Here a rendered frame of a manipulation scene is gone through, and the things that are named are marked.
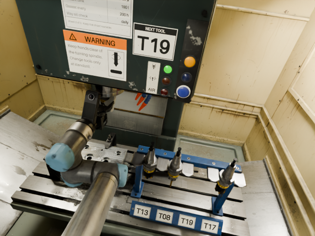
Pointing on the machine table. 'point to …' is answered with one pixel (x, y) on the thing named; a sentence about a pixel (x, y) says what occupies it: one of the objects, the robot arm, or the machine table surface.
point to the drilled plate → (106, 154)
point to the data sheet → (100, 16)
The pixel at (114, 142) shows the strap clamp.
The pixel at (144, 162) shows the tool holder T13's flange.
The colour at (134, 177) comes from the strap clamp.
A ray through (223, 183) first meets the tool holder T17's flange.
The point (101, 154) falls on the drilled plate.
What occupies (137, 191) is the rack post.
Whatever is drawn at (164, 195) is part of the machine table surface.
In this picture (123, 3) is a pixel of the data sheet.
